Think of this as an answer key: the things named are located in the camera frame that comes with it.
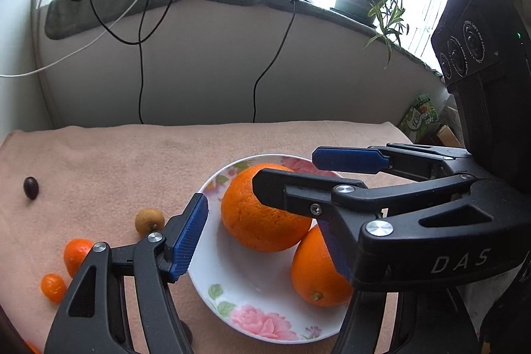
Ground white floral plate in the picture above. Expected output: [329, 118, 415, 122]
[188, 154, 354, 341]

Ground white lace cloth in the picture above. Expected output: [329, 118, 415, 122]
[439, 95, 462, 124]

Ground black cable with inline box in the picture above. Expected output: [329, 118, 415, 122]
[252, 0, 311, 123]

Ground small oval kumquat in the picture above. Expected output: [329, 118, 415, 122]
[40, 273, 67, 303]

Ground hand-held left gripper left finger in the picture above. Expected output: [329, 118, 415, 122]
[43, 193, 209, 354]

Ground large round orange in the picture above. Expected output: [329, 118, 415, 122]
[221, 163, 314, 253]

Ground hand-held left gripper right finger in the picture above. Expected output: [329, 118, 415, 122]
[321, 223, 482, 354]

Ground brown kiwi fruit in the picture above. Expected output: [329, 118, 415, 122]
[135, 208, 165, 235]

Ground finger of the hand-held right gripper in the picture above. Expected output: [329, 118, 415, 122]
[253, 168, 515, 290]
[312, 143, 474, 180]

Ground large oval orange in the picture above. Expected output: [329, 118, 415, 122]
[291, 224, 354, 307]

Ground white cable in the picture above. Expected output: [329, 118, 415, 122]
[0, 0, 165, 78]

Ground long black cable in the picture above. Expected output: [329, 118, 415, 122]
[65, 0, 196, 124]

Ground cardboard box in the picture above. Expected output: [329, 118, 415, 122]
[431, 124, 463, 148]

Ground green snack packet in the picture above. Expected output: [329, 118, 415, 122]
[400, 94, 440, 144]

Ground small dark plum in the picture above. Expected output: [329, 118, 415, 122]
[23, 177, 40, 200]

